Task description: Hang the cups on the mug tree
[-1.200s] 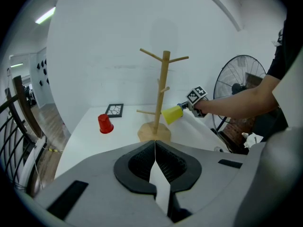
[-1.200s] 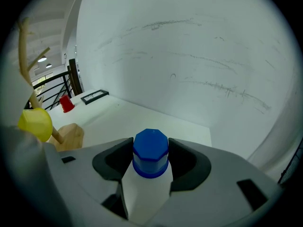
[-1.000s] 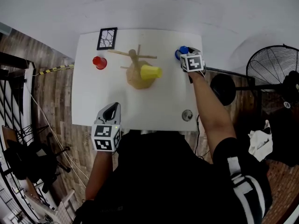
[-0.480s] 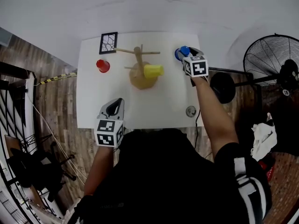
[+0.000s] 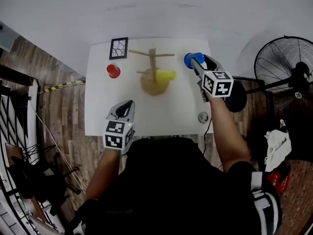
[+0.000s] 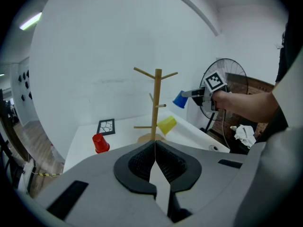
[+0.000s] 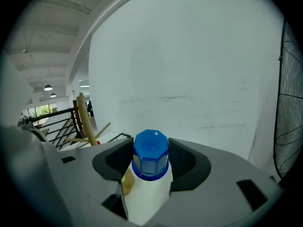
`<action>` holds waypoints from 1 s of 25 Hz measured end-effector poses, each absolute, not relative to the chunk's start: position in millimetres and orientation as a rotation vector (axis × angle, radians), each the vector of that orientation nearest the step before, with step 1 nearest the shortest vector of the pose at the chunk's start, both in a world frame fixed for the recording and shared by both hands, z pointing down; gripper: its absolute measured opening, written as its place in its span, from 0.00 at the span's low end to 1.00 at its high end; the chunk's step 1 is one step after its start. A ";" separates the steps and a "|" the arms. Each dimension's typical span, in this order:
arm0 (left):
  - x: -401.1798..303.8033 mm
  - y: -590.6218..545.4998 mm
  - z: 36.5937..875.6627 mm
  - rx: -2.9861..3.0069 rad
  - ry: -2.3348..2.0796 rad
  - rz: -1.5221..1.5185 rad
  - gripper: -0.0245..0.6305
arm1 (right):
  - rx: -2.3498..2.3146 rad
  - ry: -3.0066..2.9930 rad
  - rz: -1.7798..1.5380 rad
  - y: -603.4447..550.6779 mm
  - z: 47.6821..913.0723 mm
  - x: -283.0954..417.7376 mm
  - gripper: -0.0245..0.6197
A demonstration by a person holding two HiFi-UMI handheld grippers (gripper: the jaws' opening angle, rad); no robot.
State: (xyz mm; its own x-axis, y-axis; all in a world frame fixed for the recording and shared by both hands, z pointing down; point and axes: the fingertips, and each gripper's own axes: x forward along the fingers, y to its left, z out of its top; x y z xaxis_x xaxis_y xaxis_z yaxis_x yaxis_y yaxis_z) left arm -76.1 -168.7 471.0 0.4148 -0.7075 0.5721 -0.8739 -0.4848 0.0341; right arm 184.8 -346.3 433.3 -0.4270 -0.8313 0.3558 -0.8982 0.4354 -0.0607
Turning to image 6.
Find red plastic cup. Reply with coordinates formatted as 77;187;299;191
92;133;111;154

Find white cloth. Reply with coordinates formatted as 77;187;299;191
230;124;257;148

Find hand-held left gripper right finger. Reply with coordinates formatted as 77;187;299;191
155;140;247;227

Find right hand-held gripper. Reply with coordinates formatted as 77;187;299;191
181;71;228;113

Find black items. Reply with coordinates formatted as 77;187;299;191
18;70;33;102

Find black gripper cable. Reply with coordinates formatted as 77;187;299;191
222;109;232;149

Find white table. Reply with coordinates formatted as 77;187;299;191
63;110;232;175

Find black pedestal fan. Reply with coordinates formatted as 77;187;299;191
198;58;249;133

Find black framed crackle-pattern tile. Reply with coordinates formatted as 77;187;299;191
96;118;116;136

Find yellow plastic cup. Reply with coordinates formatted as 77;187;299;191
157;116;178;136

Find blue plastic cup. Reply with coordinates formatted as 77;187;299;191
172;90;189;109

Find person's right hand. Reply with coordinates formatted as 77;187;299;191
211;90;232;111

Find black metal railing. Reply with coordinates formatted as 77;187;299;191
0;88;31;189

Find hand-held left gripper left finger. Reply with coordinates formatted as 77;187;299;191
35;140;173;227

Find person's right forearm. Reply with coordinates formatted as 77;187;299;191
220;90;280;124

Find clear plastic water jug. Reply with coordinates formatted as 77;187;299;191
49;143;66;163

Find yellow black striped tape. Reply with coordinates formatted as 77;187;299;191
32;171;59;177

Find person's black shirt torso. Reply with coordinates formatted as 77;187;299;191
258;20;299;144

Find wooden cup tree stand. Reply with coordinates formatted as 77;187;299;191
133;67;178;143

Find white railing post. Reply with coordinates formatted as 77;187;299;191
18;158;36;193

